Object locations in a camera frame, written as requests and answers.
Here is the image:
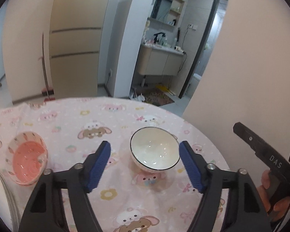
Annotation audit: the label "pink strawberry pattern bowl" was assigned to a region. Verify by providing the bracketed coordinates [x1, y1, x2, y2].
[5, 131, 48, 186]

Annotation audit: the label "large white black-rimmed bowl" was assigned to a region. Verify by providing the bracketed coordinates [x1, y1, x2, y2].
[129, 127, 180, 173]

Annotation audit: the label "stacked white plates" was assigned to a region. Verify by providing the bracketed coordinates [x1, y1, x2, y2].
[0, 173, 20, 231]

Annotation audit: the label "right hand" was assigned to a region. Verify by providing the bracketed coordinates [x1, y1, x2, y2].
[257, 170, 290, 222]

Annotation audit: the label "bathroom floor mat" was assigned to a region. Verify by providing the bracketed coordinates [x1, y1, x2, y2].
[142, 88, 174, 106]

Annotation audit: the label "bathroom vanity cabinet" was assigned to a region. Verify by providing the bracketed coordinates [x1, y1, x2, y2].
[135, 44, 184, 76]

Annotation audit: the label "white hair dryer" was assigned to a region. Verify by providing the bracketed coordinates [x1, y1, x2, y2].
[174, 46, 186, 54]

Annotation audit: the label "black faucet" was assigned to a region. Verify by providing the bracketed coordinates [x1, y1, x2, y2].
[153, 32, 166, 44]

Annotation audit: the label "beige refrigerator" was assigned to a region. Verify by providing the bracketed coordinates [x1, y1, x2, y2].
[49, 0, 109, 100]

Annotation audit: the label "bathroom mirror cabinet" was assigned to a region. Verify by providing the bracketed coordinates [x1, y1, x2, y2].
[148, 0, 185, 32]

